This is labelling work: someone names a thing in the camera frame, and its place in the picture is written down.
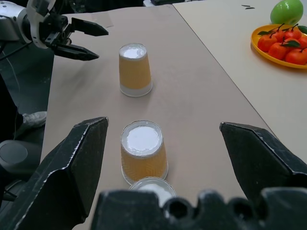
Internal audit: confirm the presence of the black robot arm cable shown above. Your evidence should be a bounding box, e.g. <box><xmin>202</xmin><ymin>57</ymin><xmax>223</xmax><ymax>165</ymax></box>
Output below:
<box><xmin>0</xmin><ymin>40</ymin><xmax>33</xmax><ymax>62</ymax></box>

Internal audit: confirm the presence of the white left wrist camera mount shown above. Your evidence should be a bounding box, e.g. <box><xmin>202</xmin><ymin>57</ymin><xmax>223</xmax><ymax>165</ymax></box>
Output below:
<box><xmin>25</xmin><ymin>0</ymin><xmax>53</xmax><ymax>50</ymax></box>

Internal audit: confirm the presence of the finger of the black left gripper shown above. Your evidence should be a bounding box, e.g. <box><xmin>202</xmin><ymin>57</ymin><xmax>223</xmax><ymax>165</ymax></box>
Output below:
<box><xmin>70</xmin><ymin>17</ymin><xmax>109</xmax><ymax>37</ymax></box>
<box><xmin>50</xmin><ymin>44</ymin><xmax>100</xmax><ymax>61</ymax></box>

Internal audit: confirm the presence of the green apple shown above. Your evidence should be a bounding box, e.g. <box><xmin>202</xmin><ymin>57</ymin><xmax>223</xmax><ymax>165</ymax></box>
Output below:
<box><xmin>270</xmin><ymin>0</ymin><xmax>304</xmax><ymax>26</ymax></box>

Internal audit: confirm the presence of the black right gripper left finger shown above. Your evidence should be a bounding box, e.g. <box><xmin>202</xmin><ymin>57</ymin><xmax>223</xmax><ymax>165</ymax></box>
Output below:
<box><xmin>0</xmin><ymin>116</ymin><xmax>109</xmax><ymax>230</ymax></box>

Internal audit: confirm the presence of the grey shoe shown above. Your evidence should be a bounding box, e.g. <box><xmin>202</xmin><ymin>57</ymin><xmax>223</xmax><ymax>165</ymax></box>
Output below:
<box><xmin>22</xmin><ymin>111</ymin><xmax>47</xmax><ymax>128</ymax></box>

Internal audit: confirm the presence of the orange paper cup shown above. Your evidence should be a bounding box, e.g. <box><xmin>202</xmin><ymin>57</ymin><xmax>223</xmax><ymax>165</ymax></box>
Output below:
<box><xmin>118</xmin><ymin>43</ymin><xmax>154</xmax><ymax>98</ymax></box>
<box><xmin>129</xmin><ymin>177</ymin><xmax>177</xmax><ymax>212</ymax></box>
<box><xmin>120</xmin><ymin>119</ymin><xmax>169</xmax><ymax>186</ymax></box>

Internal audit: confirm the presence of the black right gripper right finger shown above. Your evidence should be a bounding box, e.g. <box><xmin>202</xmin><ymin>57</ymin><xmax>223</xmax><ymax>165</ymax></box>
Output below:
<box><xmin>219</xmin><ymin>122</ymin><xmax>307</xmax><ymax>200</ymax></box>

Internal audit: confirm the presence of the orange mandarin with leaf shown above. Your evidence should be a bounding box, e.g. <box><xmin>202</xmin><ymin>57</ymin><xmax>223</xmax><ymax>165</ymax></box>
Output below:
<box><xmin>257</xmin><ymin>30</ymin><xmax>275</xmax><ymax>52</ymax></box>
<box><xmin>271</xmin><ymin>23</ymin><xmax>286</xmax><ymax>43</ymax></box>
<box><xmin>282</xmin><ymin>36</ymin><xmax>301</xmax><ymax>49</ymax></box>
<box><xmin>298</xmin><ymin>25</ymin><xmax>307</xmax><ymax>50</ymax></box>
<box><xmin>268</xmin><ymin>42</ymin><xmax>290</xmax><ymax>60</ymax></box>
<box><xmin>285</xmin><ymin>47</ymin><xmax>307</xmax><ymax>66</ymax></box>
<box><xmin>284</xmin><ymin>23</ymin><xmax>303</xmax><ymax>40</ymax></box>

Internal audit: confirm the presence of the dark rounded robot body part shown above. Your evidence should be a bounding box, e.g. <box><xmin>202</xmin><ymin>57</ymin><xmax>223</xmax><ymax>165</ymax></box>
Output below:
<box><xmin>0</xmin><ymin>139</ymin><xmax>43</xmax><ymax>192</ymax></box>

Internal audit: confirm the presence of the yellow plate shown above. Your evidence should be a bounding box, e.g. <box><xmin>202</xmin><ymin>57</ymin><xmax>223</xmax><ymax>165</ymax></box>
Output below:
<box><xmin>250</xmin><ymin>23</ymin><xmax>307</xmax><ymax>69</ymax></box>

